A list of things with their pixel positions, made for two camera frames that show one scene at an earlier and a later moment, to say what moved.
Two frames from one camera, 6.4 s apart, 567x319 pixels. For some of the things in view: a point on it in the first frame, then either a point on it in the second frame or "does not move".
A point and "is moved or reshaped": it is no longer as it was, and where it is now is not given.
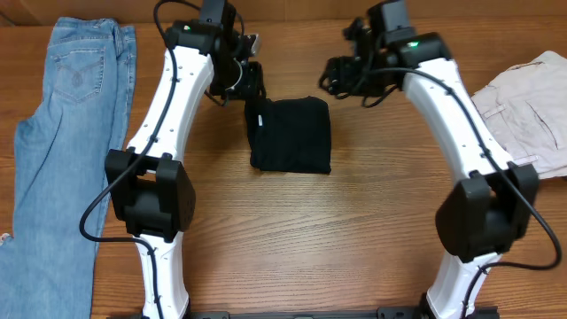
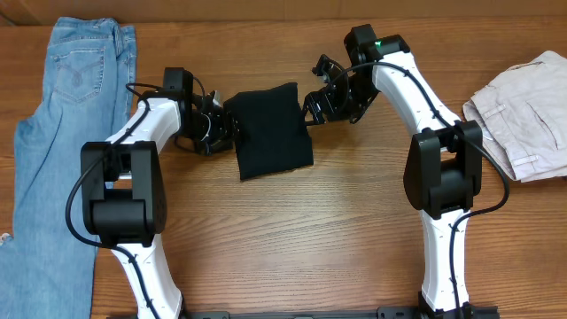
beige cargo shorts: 525,112 does not move
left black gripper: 251,90 → 221,134
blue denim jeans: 47,267 does not move
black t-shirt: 290,135 is moved or reshaped
